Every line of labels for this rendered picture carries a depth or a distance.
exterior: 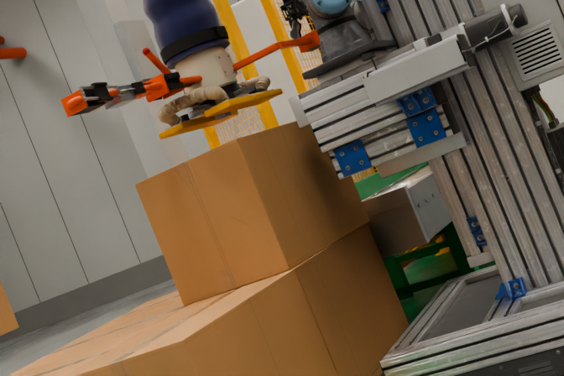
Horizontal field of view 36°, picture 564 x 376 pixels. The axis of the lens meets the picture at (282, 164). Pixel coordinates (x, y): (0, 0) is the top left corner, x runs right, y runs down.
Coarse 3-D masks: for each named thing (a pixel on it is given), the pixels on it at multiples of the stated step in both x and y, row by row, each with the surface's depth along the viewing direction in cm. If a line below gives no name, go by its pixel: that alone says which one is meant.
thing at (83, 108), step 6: (78, 90) 228; (84, 90) 229; (90, 90) 231; (72, 96) 229; (90, 96) 230; (66, 102) 230; (84, 102) 227; (90, 102) 229; (96, 102) 231; (102, 102) 233; (66, 108) 230; (72, 108) 230; (78, 108) 229; (84, 108) 228; (90, 108) 232; (96, 108) 236; (72, 114) 230; (78, 114) 233
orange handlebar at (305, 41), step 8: (288, 40) 279; (296, 40) 284; (304, 40) 289; (264, 48) 277; (272, 48) 275; (280, 48) 275; (248, 56) 280; (256, 56) 278; (240, 64) 281; (248, 64) 281; (184, 80) 268; (192, 80) 271; (200, 80) 275; (152, 88) 253; (160, 88) 257; (80, 96) 228; (136, 96) 251; (144, 96) 254; (72, 104) 227; (80, 104) 228
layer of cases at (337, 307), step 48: (240, 288) 253; (288, 288) 240; (336, 288) 264; (384, 288) 293; (96, 336) 288; (144, 336) 231; (192, 336) 197; (240, 336) 213; (288, 336) 232; (336, 336) 253; (384, 336) 280
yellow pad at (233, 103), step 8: (280, 88) 291; (232, 96) 272; (248, 96) 273; (256, 96) 276; (264, 96) 281; (272, 96) 286; (224, 104) 263; (232, 104) 264; (240, 104) 270; (248, 104) 281; (256, 104) 292; (208, 112) 266; (216, 112) 266; (224, 112) 276
